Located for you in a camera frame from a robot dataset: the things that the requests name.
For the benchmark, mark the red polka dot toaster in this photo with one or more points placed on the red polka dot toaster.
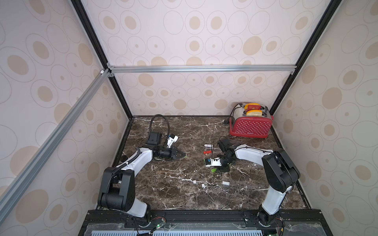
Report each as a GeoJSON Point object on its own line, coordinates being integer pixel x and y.
{"type": "Point", "coordinates": [250, 120]}

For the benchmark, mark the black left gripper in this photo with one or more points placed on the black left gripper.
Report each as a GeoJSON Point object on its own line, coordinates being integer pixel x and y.
{"type": "Point", "coordinates": [172, 153]}

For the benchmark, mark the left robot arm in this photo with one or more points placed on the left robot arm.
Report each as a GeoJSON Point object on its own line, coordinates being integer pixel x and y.
{"type": "Point", "coordinates": [117, 189]}

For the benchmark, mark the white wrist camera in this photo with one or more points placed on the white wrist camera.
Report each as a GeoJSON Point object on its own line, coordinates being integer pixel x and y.
{"type": "Point", "coordinates": [212, 162]}
{"type": "Point", "coordinates": [171, 140]}

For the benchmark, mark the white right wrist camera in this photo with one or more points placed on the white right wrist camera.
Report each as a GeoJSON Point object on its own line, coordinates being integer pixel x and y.
{"type": "Point", "coordinates": [212, 162]}

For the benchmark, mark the silver aluminium crossbar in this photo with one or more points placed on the silver aluminium crossbar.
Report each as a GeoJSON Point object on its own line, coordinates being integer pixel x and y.
{"type": "Point", "coordinates": [201, 68]}

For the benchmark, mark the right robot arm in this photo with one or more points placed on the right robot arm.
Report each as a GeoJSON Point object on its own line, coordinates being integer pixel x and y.
{"type": "Point", "coordinates": [280, 171]}

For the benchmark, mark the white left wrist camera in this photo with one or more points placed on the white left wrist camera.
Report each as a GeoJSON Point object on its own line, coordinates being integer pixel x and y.
{"type": "Point", "coordinates": [171, 140]}

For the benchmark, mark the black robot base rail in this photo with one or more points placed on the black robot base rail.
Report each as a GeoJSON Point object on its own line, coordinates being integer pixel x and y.
{"type": "Point", "coordinates": [303, 222]}

